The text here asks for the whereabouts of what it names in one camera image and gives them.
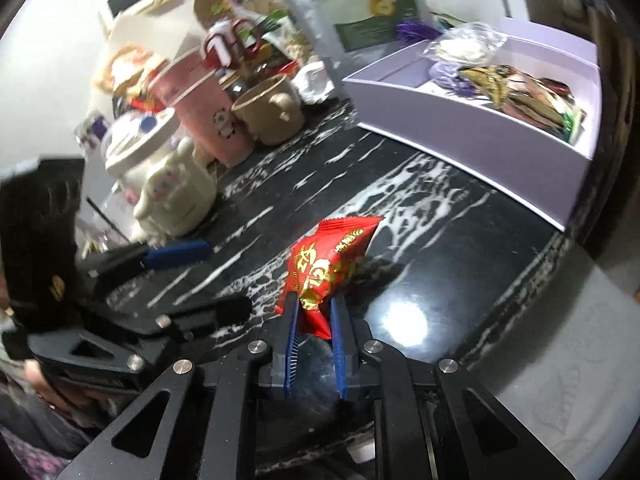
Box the red snack packet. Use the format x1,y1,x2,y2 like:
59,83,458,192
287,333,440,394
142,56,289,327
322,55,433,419
274,216,385,338

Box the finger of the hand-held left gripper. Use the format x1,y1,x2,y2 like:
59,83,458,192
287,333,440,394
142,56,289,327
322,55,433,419
77,240,213,276
27,294,253,391

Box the purple sachet pouch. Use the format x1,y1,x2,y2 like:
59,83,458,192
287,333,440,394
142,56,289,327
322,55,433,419
429,60,473,96

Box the cream cartoon jar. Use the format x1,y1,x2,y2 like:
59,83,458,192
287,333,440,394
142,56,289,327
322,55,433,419
132,136,217,237

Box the red scissors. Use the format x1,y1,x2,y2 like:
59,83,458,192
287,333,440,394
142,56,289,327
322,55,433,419
202,17,266,68

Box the white cutting board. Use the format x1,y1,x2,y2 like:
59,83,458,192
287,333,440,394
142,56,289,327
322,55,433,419
107,7,211,62

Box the person's left hand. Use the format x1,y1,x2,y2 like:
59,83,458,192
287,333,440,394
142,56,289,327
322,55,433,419
22,357,123,413

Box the white crumpled tissue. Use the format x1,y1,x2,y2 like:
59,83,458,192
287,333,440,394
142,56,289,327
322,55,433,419
292,60,338,106

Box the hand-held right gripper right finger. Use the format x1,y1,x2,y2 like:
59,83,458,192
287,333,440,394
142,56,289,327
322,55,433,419
330,296,576,480

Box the clear bag white contents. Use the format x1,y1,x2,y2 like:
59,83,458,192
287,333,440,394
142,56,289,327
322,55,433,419
427,21,511,64

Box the purple gift box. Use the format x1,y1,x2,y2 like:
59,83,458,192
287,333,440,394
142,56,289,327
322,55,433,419
341,16,603,232

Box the silver stand-up pouch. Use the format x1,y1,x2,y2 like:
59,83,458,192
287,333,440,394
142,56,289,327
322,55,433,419
254,0,433,76

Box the beige mug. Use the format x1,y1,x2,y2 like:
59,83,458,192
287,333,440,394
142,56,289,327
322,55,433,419
231,74,306,147

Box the pink cup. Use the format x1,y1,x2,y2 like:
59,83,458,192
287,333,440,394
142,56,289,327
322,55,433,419
150,46,256,168

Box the pile of snack packets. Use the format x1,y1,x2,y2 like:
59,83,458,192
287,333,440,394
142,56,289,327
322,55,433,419
457,64,587,146

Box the orange snack bag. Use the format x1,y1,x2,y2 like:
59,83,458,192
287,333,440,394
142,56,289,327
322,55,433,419
90,42,168,96

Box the purple ribbon bow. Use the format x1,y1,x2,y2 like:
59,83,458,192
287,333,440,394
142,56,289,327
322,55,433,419
397,20,443,44

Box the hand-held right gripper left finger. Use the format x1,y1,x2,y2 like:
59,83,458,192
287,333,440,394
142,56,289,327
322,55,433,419
55,292,303,480

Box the green white packet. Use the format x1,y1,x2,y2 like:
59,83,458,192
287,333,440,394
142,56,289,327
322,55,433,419
235,0,301,66

